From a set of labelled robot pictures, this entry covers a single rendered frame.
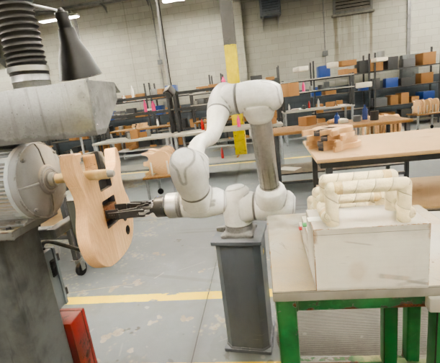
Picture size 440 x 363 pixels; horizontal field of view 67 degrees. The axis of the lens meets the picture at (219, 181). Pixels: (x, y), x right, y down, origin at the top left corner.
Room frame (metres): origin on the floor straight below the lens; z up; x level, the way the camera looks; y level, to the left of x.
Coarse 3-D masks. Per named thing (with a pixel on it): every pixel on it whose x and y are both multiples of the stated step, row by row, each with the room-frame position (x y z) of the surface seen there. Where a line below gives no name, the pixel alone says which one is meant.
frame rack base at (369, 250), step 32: (320, 224) 0.78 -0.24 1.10; (352, 224) 0.76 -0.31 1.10; (384, 224) 0.74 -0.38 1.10; (416, 224) 0.72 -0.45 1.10; (320, 256) 0.75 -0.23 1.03; (352, 256) 0.74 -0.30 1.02; (384, 256) 0.73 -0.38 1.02; (416, 256) 0.72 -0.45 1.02; (320, 288) 0.75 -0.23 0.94; (352, 288) 0.74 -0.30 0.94; (384, 288) 0.73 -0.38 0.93
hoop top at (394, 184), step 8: (400, 176) 0.75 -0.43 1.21; (328, 184) 0.77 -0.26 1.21; (336, 184) 0.76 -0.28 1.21; (344, 184) 0.76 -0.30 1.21; (352, 184) 0.75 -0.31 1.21; (360, 184) 0.75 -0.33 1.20; (368, 184) 0.75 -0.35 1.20; (376, 184) 0.74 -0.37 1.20; (384, 184) 0.74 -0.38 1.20; (392, 184) 0.74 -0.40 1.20; (400, 184) 0.73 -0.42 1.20; (408, 184) 0.73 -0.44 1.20; (336, 192) 0.76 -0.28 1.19; (344, 192) 0.75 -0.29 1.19; (352, 192) 0.75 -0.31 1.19; (360, 192) 0.75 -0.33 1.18; (368, 192) 0.75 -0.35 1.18
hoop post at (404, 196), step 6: (408, 186) 0.73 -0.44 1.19; (402, 192) 0.73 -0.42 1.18; (408, 192) 0.73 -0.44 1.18; (402, 198) 0.73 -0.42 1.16; (408, 198) 0.73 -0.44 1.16; (402, 204) 0.73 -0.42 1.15; (408, 204) 0.73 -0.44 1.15; (402, 210) 0.73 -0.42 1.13; (408, 210) 0.73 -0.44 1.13; (396, 216) 0.75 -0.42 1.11; (402, 216) 0.73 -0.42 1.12; (408, 216) 0.73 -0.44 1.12; (402, 222) 0.73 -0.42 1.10; (408, 222) 0.73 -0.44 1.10
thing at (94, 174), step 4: (84, 172) 1.05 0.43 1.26; (88, 172) 1.05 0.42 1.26; (92, 172) 1.04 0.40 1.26; (96, 172) 1.04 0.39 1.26; (100, 172) 1.04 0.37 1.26; (104, 172) 1.04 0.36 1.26; (56, 176) 1.06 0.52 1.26; (60, 176) 1.06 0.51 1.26; (88, 176) 1.04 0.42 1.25; (92, 176) 1.04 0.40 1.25; (96, 176) 1.04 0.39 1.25; (100, 176) 1.04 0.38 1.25; (104, 176) 1.03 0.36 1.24; (56, 180) 1.06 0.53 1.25; (60, 180) 1.06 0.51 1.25
